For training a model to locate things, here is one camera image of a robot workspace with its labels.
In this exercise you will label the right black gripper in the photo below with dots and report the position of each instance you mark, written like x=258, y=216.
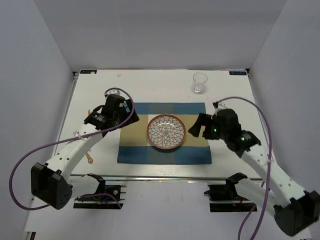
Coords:
x=203, y=119

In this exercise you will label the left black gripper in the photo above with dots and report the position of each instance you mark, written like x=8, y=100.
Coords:
x=129, y=105

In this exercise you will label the floral patterned ceramic bowl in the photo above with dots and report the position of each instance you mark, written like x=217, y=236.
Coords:
x=166, y=131

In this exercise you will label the clear drinking glass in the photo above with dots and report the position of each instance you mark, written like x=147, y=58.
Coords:
x=199, y=80

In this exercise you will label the blue beige placemat cloth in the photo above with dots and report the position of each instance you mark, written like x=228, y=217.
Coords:
x=134, y=147

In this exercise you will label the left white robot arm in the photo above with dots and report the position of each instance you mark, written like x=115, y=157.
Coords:
x=52, y=181

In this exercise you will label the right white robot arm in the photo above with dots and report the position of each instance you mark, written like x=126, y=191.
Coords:
x=292, y=206

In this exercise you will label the right blue corner label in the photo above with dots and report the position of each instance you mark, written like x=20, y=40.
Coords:
x=238, y=73

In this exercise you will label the blue corner label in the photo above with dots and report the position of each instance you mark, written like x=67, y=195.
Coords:
x=238, y=73
x=88, y=71

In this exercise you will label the left blue corner label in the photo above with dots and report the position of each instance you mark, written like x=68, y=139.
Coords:
x=88, y=71

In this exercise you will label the gold fork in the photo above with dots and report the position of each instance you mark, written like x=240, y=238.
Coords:
x=90, y=160

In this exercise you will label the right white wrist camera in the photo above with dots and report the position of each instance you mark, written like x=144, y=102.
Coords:
x=218, y=106

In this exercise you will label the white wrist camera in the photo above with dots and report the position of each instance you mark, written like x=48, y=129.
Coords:
x=218, y=106
x=112, y=92

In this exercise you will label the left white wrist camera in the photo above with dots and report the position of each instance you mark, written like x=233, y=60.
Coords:
x=112, y=92

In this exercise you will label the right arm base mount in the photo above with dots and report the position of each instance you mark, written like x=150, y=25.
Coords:
x=222, y=202

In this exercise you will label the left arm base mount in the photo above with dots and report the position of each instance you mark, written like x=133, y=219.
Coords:
x=111, y=197

